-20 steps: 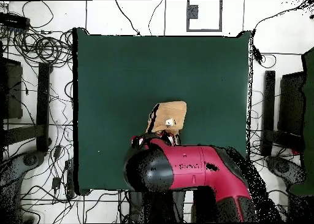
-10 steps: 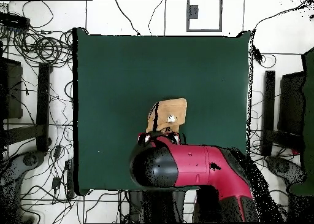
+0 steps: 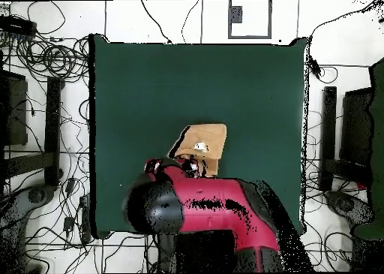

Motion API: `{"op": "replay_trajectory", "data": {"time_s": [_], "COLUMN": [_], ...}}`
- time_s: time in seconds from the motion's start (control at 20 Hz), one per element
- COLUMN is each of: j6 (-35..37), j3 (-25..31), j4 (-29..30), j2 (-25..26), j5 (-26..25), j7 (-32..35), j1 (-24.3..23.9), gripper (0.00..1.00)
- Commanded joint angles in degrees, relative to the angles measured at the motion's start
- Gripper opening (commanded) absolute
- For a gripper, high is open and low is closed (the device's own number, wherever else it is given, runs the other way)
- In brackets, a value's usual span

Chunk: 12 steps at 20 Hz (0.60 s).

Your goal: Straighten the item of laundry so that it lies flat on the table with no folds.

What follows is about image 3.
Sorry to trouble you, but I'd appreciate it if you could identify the black cable with plug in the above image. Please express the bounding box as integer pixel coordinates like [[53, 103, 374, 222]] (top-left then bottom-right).
[[307, 0, 384, 84]]

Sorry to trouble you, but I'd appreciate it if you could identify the black power adapter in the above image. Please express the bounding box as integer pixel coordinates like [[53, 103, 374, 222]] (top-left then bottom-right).
[[64, 177, 77, 195], [62, 215, 75, 234]]

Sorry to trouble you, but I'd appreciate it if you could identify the dark green table cloth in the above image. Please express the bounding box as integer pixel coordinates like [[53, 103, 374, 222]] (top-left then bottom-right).
[[88, 33, 308, 239]]

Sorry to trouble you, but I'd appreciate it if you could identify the black box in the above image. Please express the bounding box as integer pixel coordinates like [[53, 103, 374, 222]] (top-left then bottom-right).
[[340, 86, 374, 167], [0, 69, 29, 146]]

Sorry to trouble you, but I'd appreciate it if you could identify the tan terry towel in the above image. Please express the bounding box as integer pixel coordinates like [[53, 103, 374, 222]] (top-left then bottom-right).
[[167, 122, 228, 178]]

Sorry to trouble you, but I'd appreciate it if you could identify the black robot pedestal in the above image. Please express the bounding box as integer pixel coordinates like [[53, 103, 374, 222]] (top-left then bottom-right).
[[155, 230, 238, 273]]

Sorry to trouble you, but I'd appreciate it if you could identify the dark grey stand base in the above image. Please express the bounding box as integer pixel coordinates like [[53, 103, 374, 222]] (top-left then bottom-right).
[[0, 183, 56, 273], [325, 189, 374, 230]]

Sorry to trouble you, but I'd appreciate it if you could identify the green cloth covered table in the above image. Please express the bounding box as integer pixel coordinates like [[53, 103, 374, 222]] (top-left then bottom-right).
[[353, 56, 384, 241]]

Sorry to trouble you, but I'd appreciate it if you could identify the coiled black cable bundle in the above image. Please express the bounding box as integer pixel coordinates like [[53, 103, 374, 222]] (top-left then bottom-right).
[[11, 35, 90, 84]]

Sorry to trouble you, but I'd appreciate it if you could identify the black stand foot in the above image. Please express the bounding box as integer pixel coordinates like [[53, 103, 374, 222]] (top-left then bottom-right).
[[318, 86, 373, 192], [3, 76, 65, 187]]

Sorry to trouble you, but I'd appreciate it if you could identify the thin black cable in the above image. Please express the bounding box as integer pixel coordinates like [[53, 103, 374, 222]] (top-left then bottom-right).
[[139, 0, 173, 44]]

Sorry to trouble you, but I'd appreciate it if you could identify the grey floor hatch frame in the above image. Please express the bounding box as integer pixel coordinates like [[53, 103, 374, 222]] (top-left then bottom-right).
[[226, 0, 273, 40]]

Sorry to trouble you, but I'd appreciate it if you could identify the black power strip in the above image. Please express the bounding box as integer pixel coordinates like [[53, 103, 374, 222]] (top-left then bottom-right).
[[0, 14, 38, 37]]

